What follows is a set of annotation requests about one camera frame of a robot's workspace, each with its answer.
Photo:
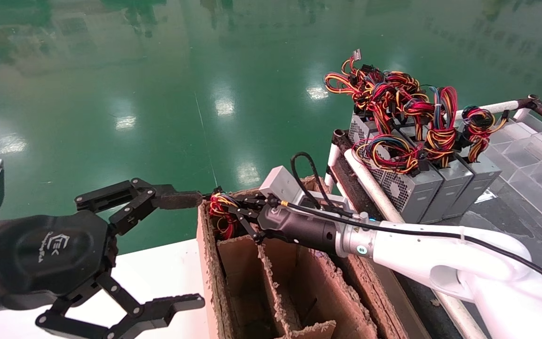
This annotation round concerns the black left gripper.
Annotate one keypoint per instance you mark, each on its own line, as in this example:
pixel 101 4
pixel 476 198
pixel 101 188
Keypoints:
pixel 47 254

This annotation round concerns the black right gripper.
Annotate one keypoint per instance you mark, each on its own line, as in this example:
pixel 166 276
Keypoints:
pixel 299 228

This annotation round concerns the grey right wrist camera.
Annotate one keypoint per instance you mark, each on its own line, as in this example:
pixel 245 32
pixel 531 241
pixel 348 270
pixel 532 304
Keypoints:
pixel 280 181

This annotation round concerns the white pipe rack frame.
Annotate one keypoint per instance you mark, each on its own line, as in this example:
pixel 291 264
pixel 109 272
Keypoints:
pixel 370 181

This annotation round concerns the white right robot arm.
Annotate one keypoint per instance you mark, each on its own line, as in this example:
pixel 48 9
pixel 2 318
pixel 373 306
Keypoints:
pixel 440 259

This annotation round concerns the clear plastic divider tray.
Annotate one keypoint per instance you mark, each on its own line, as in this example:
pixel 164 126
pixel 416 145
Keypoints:
pixel 520 150

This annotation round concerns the brown divided cardboard box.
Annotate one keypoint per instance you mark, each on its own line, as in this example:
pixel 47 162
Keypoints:
pixel 318 292

